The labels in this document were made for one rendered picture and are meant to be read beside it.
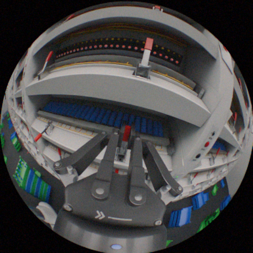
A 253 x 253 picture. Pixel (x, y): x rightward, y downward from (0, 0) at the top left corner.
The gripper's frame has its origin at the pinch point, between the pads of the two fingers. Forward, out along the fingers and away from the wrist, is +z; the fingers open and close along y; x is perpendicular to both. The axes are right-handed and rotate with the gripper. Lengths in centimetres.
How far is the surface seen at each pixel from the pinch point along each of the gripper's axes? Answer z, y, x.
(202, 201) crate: -8, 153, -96
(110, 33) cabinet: 11.7, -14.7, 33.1
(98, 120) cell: 7.7, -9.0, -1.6
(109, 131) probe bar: 4.6, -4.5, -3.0
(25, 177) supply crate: -24, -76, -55
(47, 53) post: 4, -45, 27
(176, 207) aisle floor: 5, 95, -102
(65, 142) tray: 0.4, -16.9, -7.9
